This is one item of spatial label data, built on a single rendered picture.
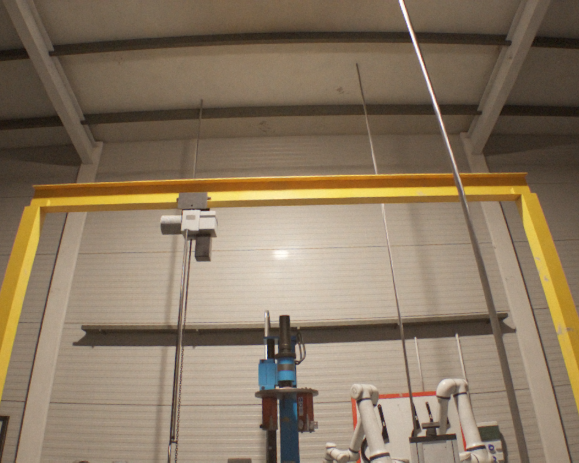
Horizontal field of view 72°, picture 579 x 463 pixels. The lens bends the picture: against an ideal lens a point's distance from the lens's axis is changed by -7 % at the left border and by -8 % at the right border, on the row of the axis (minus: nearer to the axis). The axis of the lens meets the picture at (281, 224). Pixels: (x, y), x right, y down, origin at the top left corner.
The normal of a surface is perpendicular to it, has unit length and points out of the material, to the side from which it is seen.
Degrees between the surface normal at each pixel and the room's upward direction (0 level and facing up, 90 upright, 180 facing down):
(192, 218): 90
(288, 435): 90
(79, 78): 174
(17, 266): 90
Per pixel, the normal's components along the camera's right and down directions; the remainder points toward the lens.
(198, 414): -0.01, -0.49
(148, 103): 0.03, 0.81
